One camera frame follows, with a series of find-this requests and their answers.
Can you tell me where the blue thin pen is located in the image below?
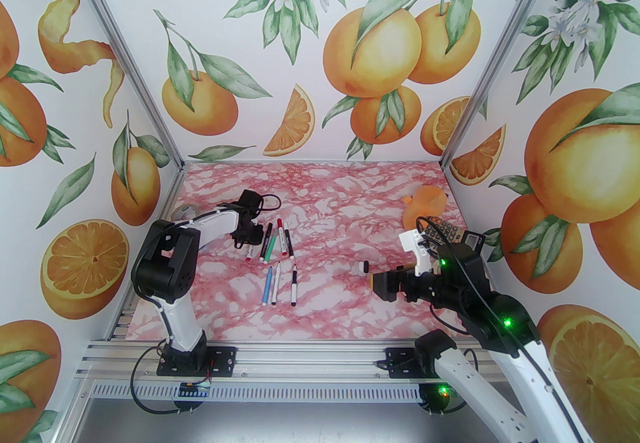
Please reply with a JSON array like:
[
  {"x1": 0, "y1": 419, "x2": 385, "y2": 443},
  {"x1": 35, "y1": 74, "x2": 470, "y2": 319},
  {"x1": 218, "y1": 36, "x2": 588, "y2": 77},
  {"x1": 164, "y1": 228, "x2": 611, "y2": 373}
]
[{"x1": 260, "y1": 266, "x2": 274, "y2": 307}]

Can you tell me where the grey desk calculator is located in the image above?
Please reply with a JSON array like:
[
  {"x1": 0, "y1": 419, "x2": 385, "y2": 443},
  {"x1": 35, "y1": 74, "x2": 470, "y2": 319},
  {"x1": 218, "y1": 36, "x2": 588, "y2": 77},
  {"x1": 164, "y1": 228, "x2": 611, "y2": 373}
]
[{"x1": 422, "y1": 217, "x2": 487, "y2": 262}]

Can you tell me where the orange plush toy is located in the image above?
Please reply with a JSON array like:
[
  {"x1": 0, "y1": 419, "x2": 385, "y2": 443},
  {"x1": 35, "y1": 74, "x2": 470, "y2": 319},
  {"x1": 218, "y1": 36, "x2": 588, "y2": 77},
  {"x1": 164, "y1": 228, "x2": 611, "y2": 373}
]
[{"x1": 401, "y1": 185, "x2": 448, "y2": 234}]

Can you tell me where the pink marble patterned mat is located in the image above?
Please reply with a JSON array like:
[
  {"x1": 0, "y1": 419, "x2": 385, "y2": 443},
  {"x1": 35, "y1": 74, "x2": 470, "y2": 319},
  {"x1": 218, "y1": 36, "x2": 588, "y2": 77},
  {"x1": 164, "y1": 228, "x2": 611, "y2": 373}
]
[{"x1": 127, "y1": 161, "x2": 503, "y2": 343}]

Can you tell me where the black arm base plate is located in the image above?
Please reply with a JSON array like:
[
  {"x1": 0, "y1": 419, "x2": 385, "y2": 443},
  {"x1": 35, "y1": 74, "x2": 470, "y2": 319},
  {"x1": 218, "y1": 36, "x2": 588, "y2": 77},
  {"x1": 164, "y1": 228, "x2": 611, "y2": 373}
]
[
  {"x1": 156, "y1": 345, "x2": 237, "y2": 378},
  {"x1": 384, "y1": 347, "x2": 426, "y2": 379}
]

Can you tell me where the long aluminium frame rail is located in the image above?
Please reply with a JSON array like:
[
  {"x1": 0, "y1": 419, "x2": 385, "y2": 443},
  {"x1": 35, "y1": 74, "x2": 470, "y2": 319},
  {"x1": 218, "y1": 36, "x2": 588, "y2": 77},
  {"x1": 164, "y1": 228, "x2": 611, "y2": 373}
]
[{"x1": 75, "y1": 337, "x2": 543, "y2": 384}]

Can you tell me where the white slotted cable duct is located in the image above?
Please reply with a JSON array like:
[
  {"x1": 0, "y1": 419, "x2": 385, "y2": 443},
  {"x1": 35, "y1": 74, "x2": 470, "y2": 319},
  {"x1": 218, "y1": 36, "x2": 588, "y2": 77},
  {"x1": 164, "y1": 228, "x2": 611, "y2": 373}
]
[{"x1": 87, "y1": 381, "x2": 431, "y2": 403}]

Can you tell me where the aluminium frame post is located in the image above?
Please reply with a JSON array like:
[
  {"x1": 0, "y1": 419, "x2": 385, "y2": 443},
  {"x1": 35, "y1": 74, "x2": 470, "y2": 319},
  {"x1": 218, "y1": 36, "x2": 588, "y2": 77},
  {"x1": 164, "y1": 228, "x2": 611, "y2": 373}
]
[
  {"x1": 54, "y1": 0, "x2": 186, "y2": 172},
  {"x1": 439, "y1": 0, "x2": 578, "y2": 171}
]

